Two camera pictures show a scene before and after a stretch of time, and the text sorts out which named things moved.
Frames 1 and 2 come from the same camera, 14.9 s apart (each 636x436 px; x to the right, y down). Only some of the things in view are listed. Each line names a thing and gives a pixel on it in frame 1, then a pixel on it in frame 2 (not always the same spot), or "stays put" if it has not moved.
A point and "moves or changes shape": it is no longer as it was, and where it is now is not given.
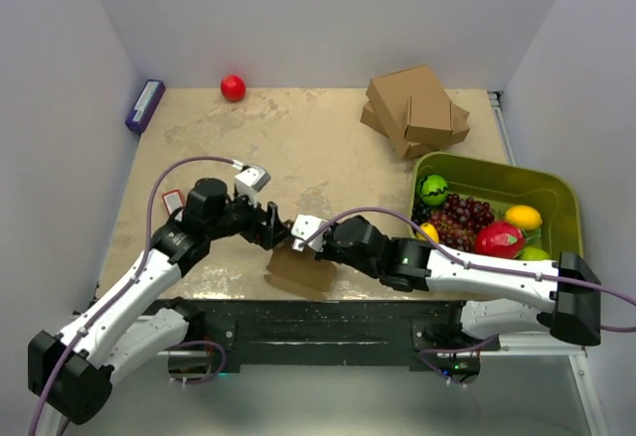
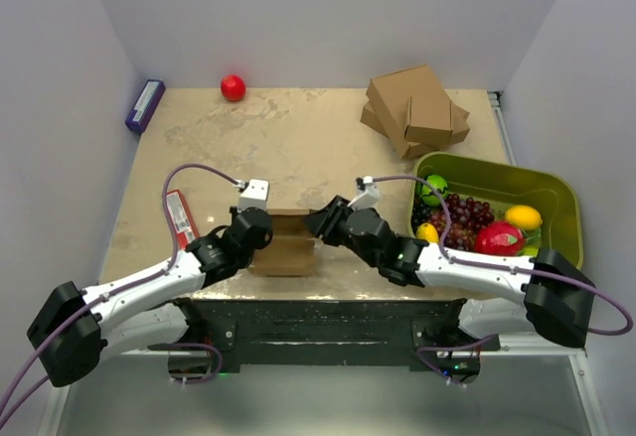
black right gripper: [326, 254] → [324, 224]
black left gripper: [266, 235] → [234, 212]
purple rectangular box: [145, 105] stays put
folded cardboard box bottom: [459, 129] stays put
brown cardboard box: [299, 272] moves or changes shape
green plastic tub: [504, 185] stays put
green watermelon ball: [434, 190] stays put
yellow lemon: [524, 218] stays put
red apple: [233, 87] stays put
